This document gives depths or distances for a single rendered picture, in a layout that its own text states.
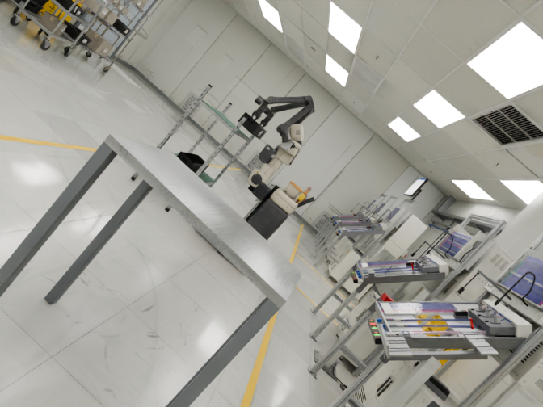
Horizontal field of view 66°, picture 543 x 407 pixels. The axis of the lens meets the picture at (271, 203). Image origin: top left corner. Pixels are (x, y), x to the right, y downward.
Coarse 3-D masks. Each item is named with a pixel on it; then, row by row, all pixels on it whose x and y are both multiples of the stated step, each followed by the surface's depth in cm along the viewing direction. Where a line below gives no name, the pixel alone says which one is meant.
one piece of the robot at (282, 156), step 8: (296, 144) 390; (280, 152) 397; (288, 152) 391; (296, 152) 391; (272, 160) 400; (280, 160) 398; (288, 160) 397; (256, 168) 398; (264, 168) 397; (272, 168) 397; (256, 176) 398; (264, 176) 397; (256, 184) 398
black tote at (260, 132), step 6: (246, 114) 378; (240, 120) 379; (246, 120) 378; (246, 126) 379; (252, 126) 378; (258, 126) 378; (252, 132) 379; (258, 132) 400; (264, 132) 427; (258, 138) 422
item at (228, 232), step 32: (96, 160) 123; (128, 160) 121; (160, 160) 141; (64, 192) 125; (160, 192) 120; (192, 192) 137; (192, 224) 118; (224, 224) 132; (32, 256) 130; (256, 256) 130; (0, 288) 129; (64, 288) 171; (288, 288) 126; (256, 320) 115; (224, 352) 117; (192, 384) 118
